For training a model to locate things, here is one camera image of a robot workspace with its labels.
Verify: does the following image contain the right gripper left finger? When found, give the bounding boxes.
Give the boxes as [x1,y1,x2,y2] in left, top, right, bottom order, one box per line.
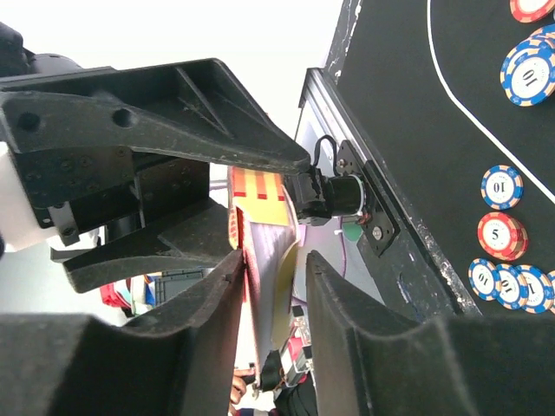
[1,250,245,415]

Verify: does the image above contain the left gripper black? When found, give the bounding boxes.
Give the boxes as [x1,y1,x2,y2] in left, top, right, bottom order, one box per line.
[1,58,310,294]

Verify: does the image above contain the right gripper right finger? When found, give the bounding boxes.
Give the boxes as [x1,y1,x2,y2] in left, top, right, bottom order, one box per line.
[306,251,554,415]

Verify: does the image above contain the blue poker chip stack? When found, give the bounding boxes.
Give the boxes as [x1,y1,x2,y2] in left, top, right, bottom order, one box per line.
[467,258,554,314]

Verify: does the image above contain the red poker chip stack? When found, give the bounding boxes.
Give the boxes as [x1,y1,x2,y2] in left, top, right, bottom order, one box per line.
[477,211,530,262]

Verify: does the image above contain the red chips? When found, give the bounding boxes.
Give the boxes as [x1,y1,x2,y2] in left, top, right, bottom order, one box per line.
[509,0,554,23]

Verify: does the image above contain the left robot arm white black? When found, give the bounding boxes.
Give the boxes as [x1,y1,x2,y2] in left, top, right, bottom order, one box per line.
[1,59,377,293]

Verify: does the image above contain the black poker felt mat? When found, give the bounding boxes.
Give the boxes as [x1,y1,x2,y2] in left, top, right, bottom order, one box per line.
[324,0,555,322]

